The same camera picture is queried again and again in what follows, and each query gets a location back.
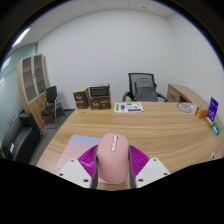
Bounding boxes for white printed paper sheet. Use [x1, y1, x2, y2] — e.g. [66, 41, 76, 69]
[113, 101, 144, 114]

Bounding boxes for wooden side desk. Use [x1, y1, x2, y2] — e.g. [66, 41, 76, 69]
[166, 83, 208, 111]

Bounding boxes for wide brown cardboard box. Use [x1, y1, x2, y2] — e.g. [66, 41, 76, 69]
[89, 95, 112, 111]

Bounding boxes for tan flat box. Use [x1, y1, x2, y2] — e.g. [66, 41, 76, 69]
[204, 116, 214, 129]

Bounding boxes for pink and blue mouse pad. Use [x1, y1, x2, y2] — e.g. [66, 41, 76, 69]
[56, 134, 103, 170]

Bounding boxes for pink computer mouse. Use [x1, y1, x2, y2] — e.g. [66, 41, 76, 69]
[96, 132, 130, 185]

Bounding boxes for long ceiling light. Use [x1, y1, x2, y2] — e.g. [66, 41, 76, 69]
[11, 27, 32, 49]

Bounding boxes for green box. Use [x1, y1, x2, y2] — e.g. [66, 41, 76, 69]
[211, 120, 222, 136]

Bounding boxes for black leather sofa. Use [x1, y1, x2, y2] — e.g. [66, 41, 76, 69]
[1, 112, 43, 164]

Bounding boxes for small black visitor chair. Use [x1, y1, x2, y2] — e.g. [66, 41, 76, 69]
[40, 85, 66, 129]

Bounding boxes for orange wooden box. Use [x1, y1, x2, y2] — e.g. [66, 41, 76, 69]
[194, 105, 210, 120]

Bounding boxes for wooden shelf unit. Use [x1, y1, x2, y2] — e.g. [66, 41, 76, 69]
[16, 53, 51, 131]

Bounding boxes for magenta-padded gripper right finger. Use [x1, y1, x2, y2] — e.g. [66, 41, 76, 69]
[127, 144, 172, 189]

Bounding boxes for small brown cardboard box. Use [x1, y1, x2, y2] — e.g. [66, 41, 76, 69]
[73, 87, 90, 110]

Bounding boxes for black mesh office chair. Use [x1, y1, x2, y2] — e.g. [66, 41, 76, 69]
[121, 72, 168, 103]

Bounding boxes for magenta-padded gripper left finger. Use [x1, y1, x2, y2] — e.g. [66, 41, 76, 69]
[57, 144, 100, 190]

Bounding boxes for purple standing sign card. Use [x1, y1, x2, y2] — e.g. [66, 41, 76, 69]
[206, 96, 220, 123]

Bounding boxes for dark open cardboard box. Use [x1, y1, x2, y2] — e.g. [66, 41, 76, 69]
[88, 83, 111, 98]

